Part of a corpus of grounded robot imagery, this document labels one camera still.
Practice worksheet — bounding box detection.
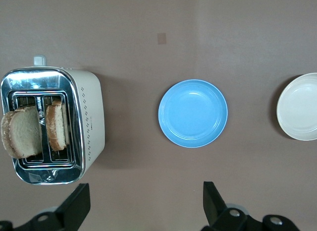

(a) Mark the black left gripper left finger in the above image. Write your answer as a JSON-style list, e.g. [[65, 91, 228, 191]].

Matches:
[[0, 183, 91, 231]]

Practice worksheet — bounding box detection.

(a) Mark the blue plate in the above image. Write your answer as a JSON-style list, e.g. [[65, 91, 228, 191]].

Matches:
[[158, 79, 228, 149]]

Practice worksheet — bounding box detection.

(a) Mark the beige plate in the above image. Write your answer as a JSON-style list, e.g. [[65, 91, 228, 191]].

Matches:
[[276, 72, 317, 142]]

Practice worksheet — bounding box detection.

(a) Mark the small bread slice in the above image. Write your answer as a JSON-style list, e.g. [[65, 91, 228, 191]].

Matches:
[[46, 100, 70, 152]]

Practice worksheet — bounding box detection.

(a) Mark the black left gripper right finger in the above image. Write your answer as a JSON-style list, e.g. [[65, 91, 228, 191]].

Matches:
[[202, 181, 302, 231]]

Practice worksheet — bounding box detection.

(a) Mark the cream and chrome toaster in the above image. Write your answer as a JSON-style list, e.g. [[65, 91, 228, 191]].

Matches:
[[0, 55, 106, 186]]

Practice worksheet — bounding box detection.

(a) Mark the large bread slice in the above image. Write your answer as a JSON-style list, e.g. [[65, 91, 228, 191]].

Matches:
[[0, 105, 44, 159]]

